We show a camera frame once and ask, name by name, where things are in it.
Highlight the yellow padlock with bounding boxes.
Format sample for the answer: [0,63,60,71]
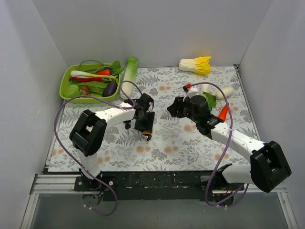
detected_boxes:
[142,130,153,141]

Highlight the orange padlock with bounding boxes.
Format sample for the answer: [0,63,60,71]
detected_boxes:
[124,120,131,130]

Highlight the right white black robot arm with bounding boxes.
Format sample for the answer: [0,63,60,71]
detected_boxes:
[167,95,292,193]

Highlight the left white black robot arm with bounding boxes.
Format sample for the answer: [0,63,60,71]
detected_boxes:
[69,93,155,191]

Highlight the floral table mat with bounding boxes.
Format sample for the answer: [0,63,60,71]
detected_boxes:
[49,66,266,172]

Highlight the green bok choy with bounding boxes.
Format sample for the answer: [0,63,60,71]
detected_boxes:
[202,92,217,112]

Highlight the orange carrot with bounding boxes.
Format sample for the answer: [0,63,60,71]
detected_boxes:
[218,105,228,121]

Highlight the yellow white cabbage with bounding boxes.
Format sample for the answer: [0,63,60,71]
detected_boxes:
[179,56,211,76]

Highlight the purple eggplant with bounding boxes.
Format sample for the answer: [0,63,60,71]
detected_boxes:
[102,80,118,97]

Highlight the white radish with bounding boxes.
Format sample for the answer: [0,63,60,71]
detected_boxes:
[215,87,234,100]

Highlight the green napa cabbage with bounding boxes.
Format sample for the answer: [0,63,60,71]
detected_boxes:
[120,57,138,99]

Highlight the green leafy vegetable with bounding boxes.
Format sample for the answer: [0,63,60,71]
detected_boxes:
[77,82,108,96]

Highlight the green spinach leaf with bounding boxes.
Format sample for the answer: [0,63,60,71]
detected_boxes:
[111,60,125,75]

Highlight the small orange pepper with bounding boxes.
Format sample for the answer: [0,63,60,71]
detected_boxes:
[95,69,111,76]

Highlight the brown mushroom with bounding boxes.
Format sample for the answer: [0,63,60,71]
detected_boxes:
[79,86,91,95]

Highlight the green long beans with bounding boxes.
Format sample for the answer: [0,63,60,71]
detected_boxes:
[78,60,112,74]

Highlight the round green cabbage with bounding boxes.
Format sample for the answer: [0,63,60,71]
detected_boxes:
[63,84,81,98]

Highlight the red chili pepper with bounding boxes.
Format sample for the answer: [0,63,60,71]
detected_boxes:
[69,77,103,83]

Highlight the white green leek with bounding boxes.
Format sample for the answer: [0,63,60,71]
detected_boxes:
[70,70,116,80]

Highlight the green plastic tray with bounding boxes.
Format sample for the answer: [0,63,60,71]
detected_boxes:
[60,61,123,102]

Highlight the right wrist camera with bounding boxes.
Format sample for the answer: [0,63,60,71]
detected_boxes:
[183,83,198,101]

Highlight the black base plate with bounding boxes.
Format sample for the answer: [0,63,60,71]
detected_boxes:
[73,170,246,202]

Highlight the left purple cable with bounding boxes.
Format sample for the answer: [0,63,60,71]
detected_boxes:
[53,80,143,216]

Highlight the purple cable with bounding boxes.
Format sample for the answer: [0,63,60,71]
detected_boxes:
[53,80,143,216]
[188,82,249,207]

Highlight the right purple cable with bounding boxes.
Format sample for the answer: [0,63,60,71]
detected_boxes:
[188,82,249,207]

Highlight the aluminium frame rail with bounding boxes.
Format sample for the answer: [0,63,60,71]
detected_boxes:
[20,173,298,229]

